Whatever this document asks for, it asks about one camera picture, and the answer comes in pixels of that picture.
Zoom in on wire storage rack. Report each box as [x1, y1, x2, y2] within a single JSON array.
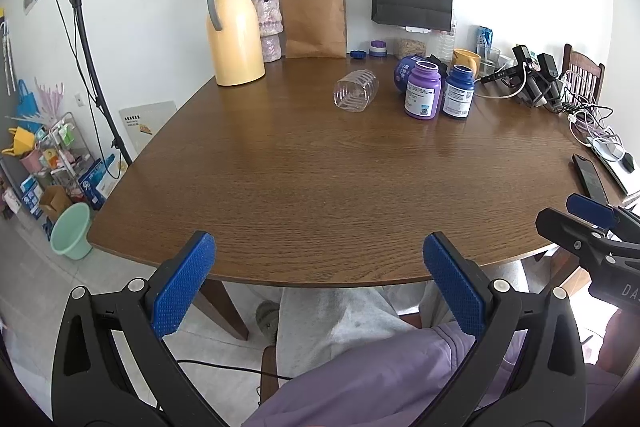
[[34, 111, 94, 208]]

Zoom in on yellow mug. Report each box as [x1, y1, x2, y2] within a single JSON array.
[[452, 49, 482, 78]]

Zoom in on pink textured vase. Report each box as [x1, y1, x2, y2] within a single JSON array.
[[250, 0, 285, 64]]

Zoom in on blue packet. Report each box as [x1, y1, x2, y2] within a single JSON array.
[[476, 26, 495, 58]]

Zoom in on brown paper bag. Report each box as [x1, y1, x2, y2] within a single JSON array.
[[279, 0, 348, 60]]

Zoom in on person's grey trousers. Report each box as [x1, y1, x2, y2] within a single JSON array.
[[277, 279, 532, 382]]

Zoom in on yellow thermos jug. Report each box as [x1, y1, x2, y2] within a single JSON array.
[[206, 0, 266, 87]]

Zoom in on person's right hand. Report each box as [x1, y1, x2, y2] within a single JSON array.
[[597, 307, 640, 378]]

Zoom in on blue and white box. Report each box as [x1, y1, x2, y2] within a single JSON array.
[[77, 154, 127, 210]]

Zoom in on white sign board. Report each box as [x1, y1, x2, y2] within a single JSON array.
[[118, 100, 177, 158]]

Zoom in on black camera devices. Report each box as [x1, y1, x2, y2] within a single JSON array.
[[480, 44, 566, 111]]

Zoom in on black floor cable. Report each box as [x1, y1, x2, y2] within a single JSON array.
[[176, 359, 297, 382]]

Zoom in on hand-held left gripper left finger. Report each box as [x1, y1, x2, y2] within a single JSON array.
[[51, 231, 231, 427]]

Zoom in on black light stand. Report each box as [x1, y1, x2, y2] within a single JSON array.
[[62, 0, 137, 168]]

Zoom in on round purple bottle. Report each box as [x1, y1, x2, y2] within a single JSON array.
[[394, 55, 427, 94]]

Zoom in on black phone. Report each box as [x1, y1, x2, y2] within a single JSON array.
[[572, 153, 610, 208]]

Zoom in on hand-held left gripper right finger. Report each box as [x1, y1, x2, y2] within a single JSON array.
[[422, 232, 588, 427]]

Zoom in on glass jar of oats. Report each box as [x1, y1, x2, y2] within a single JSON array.
[[397, 37, 427, 60]]

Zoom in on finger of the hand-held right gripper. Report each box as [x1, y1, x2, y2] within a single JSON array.
[[535, 207, 640, 278], [566, 193, 640, 243]]

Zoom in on clear glass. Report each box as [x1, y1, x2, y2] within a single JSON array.
[[477, 44, 502, 78]]

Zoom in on green plastic basin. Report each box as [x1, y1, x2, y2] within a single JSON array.
[[50, 202, 94, 262]]

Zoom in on clear plastic cup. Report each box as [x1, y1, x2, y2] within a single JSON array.
[[333, 69, 379, 112]]

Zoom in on blue bottle with white label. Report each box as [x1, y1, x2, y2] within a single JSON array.
[[441, 65, 476, 120]]

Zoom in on purple bottle with white label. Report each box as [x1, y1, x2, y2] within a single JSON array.
[[404, 61, 444, 122]]

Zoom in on yellow bag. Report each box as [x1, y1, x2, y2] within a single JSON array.
[[1, 126, 37, 158]]

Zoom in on clear water bottle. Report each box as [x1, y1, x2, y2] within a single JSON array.
[[439, 21, 459, 64]]

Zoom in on wooden chair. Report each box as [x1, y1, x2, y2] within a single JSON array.
[[560, 44, 605, 108]]

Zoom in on silver tablet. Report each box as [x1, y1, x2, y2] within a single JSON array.
[[586, 135, 640, 196]]

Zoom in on small cardboard box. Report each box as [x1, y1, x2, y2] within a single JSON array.
[[39, 185, 74, 223]]

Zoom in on person's grey shoe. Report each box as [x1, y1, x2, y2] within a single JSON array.
[[254, 300, 281, 344]]

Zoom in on tangle of white cables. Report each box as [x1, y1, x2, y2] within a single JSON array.
[[559, 66, 623, 145]]

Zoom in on blue tote bag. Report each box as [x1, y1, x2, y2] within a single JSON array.
[[14, 79, 42, 128]]

